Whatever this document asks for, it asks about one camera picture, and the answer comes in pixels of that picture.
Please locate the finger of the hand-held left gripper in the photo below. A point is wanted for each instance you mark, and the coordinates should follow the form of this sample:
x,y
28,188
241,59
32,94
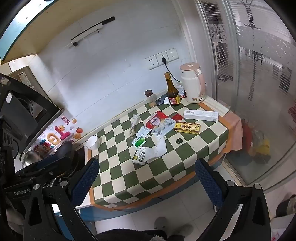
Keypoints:
x,y
49,172

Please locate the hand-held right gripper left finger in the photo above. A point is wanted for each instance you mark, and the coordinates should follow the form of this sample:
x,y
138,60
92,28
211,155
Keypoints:
x,y
85,180

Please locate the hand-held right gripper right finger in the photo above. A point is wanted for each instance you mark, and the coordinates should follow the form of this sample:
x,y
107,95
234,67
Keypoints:
x,y
208,183

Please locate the long white toothpaste box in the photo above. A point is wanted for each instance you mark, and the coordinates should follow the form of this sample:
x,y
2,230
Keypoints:
x,y
201,115

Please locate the steel pot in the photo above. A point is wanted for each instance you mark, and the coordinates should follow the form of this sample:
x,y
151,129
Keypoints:
x,y
32,157

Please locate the green checkered tablecloth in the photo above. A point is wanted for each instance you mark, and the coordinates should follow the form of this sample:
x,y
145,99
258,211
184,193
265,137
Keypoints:
x,y
120,180

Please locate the white ceramic bowl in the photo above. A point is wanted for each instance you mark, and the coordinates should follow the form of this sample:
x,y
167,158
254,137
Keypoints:
x,y
92,141

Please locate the small black cap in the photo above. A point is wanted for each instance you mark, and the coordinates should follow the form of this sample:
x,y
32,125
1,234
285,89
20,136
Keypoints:
x,y
179,141

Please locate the yellow flat box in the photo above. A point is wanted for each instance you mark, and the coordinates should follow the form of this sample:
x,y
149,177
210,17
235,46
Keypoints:
x,y
187,128

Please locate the pink cloth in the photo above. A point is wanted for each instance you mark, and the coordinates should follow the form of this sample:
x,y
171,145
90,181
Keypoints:
x,y
234,129

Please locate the green white medicine box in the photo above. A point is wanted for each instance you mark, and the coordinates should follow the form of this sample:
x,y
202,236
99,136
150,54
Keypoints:
x,y
141,156

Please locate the white crumpled tissue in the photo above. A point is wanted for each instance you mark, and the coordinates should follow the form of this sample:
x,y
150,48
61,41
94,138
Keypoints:
x,y
158,148

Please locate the grey fuzzy slipper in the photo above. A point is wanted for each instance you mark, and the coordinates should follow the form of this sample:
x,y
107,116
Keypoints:
x,y
161,223

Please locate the red bag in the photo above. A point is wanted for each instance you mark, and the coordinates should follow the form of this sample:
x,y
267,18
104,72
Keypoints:
x,y
247,134

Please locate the yellow bag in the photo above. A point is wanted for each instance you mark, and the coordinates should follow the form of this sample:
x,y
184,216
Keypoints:
x,y
263,147

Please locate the black range hood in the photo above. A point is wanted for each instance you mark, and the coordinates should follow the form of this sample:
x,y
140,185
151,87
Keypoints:
x,y
20,111

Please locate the white blue-print packet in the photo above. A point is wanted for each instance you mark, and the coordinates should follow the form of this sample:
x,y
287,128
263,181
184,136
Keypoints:
x,y
163,128

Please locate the clear crumpled wrapper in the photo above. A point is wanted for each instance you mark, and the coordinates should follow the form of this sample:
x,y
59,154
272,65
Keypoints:
x,y
134,122

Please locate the small white sachet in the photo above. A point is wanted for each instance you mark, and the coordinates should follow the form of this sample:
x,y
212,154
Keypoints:
x,y
143,132

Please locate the person's dark trousers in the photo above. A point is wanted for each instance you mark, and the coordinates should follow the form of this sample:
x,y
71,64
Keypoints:
x,y
138,235

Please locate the dark bag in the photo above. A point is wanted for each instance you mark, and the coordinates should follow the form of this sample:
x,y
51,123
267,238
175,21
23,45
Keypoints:
x,y
286,205

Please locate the red food packet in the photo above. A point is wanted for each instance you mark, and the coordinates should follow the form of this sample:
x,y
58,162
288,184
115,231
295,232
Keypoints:
x,y
155,119

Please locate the white carton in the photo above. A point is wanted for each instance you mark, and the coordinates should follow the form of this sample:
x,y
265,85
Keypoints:
x,y
283,228

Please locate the dark sauce bottle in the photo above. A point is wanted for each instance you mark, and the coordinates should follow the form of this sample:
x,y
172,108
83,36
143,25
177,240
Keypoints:
x,y
172,92

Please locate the pink white electric kettle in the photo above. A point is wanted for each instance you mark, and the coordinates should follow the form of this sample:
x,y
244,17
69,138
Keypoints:
x,y
190,85

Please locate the clear spice jar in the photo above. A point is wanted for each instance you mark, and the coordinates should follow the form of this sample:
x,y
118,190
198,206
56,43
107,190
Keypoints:
x,y
150,99

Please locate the frosted glass sliding door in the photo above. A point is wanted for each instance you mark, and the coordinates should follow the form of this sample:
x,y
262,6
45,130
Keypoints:
x,y
254,92

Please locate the colourful wall stickers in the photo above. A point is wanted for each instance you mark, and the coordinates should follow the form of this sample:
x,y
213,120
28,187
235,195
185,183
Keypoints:
x,y
54,139

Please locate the brown duct cover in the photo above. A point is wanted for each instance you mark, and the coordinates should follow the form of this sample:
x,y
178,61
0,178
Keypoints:
x,y
23,76

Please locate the white wall socket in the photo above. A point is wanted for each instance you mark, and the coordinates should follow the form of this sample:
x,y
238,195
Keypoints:
x,y
160,57
173,55
151,62

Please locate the white wall knife rack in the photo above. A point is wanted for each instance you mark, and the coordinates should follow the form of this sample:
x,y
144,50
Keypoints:
x,y
87,35

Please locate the wooden wall cabinet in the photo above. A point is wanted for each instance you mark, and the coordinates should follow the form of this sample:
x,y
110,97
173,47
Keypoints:
x,y
46,27

